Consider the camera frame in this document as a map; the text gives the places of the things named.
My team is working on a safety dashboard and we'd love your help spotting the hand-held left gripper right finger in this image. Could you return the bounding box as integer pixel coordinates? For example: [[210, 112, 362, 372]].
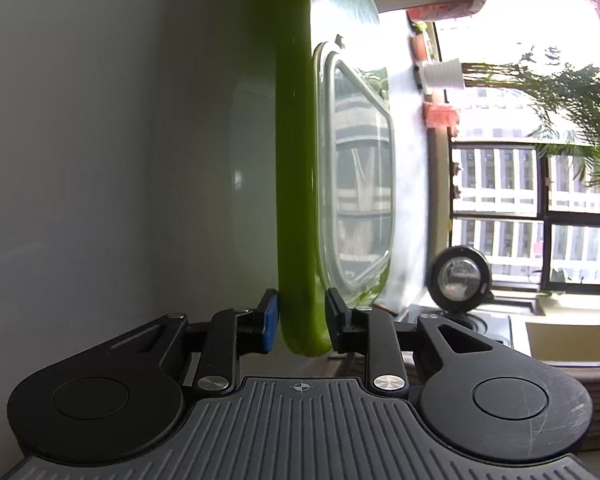
[[325, 287, 496, 395]]

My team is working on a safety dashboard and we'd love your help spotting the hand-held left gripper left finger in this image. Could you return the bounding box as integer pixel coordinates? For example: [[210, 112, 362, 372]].
[[152, 288, 281, 394]]

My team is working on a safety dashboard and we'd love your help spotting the green plastic board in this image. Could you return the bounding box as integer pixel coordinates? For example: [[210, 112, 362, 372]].
[[275, 0, 396, 358]]

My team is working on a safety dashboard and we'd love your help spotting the white marble desktop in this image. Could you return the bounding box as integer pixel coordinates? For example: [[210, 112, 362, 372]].
[[0, 0, 311, 396]]

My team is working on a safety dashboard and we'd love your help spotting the black round device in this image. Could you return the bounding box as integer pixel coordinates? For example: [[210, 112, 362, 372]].
[[428, 245, 492, 312]]

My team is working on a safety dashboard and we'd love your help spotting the black framed window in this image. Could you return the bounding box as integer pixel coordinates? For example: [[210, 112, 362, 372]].
[[447, 10, 600, 297]]

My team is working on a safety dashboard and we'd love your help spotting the white ribbed plant pot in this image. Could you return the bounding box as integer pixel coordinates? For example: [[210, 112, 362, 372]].
[[420, 59, 465, 92]]

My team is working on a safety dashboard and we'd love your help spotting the green palm plant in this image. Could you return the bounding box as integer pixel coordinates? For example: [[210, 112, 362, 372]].
[[462, 45, 600, 191]]

